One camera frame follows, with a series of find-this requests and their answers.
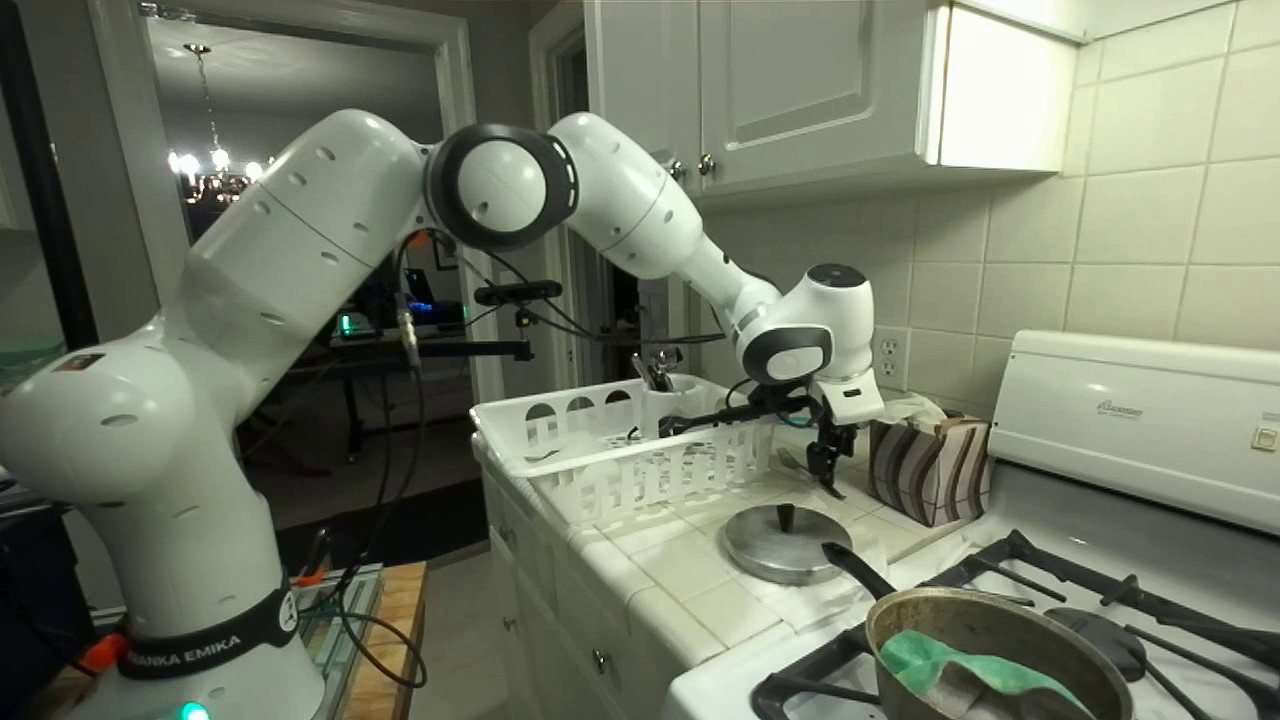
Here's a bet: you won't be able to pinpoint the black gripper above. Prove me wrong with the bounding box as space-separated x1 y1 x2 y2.
799 414 861 506

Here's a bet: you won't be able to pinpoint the silver pot lid black knob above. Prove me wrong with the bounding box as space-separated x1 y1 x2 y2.
717 500 857 587

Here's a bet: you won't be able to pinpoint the striped folded towel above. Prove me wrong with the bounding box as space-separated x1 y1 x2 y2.
866 414 997 530

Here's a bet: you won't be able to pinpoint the white cloth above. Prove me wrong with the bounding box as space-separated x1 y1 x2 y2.
881 389 954 433

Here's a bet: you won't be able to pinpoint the black stove grate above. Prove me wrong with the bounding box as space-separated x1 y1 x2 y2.
747 563 963 720
915 530 1280 720

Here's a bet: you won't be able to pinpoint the white plastic dish basket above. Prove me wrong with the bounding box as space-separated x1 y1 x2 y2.
467 372 792 540

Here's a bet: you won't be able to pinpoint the metal sink faucet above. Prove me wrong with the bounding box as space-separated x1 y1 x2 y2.
638 333 734 392

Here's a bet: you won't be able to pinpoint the green rag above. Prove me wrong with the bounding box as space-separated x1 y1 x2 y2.
878 628 1100 720

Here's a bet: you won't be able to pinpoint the white lower cabinets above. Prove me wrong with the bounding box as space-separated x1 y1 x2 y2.
478 455 696 720

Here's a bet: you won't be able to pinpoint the white cabinets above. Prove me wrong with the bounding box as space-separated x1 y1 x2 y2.
580 0 1080 216
478 455 696 720

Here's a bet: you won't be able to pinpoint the white gas stove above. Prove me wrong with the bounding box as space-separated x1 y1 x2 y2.
664 327 1280 720

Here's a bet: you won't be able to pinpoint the dark burner cap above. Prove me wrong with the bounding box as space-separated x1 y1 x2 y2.
1047 608 1154 683

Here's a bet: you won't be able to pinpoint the white upper cabinets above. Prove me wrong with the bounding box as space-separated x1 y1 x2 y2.
580 0 1080 216

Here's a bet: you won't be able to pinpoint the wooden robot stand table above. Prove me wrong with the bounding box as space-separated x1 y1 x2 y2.
298 556 436 720

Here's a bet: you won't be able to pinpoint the lit chandelier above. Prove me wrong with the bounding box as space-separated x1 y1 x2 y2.
163 35 272 209

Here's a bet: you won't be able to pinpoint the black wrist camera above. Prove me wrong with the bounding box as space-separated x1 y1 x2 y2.
726 376 821 422

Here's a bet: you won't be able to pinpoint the black utensil handle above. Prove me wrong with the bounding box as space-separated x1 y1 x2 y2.
658 395 806 441

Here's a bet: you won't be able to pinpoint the metal pot with black handle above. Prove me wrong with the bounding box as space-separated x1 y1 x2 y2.
815 535 1138 720

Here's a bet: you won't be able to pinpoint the black camera bar on stand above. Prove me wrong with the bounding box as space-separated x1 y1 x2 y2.
472 277 574 333

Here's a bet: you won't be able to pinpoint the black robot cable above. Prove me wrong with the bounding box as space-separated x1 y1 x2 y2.
338 224 604 691

